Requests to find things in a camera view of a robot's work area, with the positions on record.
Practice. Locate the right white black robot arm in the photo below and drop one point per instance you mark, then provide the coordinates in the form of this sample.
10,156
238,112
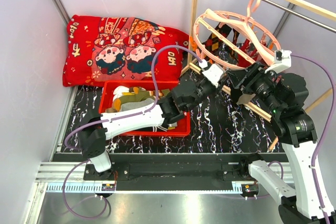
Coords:
284,95

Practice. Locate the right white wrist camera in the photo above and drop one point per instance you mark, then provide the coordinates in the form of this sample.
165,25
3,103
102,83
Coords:
282,61

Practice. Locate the red cartoon print pillow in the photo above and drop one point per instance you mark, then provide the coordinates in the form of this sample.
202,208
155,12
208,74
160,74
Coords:
101,49

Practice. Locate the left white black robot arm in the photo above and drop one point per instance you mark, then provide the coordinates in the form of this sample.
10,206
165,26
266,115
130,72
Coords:
95,128

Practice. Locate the black white striped sock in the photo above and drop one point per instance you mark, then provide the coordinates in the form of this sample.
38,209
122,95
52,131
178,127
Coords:
158,129

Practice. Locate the red plastic basket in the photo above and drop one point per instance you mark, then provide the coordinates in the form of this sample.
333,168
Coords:
183,127

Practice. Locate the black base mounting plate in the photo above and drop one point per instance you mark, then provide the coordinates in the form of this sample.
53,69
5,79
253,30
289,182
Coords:
128,166

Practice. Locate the pink round clip hanger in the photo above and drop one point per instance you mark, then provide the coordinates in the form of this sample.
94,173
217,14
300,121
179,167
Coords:
244,27

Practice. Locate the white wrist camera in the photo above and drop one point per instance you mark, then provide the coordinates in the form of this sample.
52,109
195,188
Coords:
212,72
282,61

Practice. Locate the olive green sock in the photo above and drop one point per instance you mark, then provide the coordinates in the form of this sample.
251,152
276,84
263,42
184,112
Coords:
120,99

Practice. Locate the black argyle sock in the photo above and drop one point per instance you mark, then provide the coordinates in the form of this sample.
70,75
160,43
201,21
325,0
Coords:
214,45

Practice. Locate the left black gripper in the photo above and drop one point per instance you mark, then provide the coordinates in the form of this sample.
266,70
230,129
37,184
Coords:
217,91

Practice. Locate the wooden drying rack frame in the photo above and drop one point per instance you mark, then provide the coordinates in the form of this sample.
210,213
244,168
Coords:
219,126

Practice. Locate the red patterned sock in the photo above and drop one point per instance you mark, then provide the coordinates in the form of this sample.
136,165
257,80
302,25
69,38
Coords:
249,49

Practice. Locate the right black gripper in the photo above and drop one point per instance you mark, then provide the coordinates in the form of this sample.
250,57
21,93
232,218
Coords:
248,77

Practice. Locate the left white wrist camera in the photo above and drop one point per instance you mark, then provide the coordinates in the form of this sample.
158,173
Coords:
212,72

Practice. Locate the metal hanging rod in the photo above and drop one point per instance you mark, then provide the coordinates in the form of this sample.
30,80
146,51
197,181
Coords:
310,7

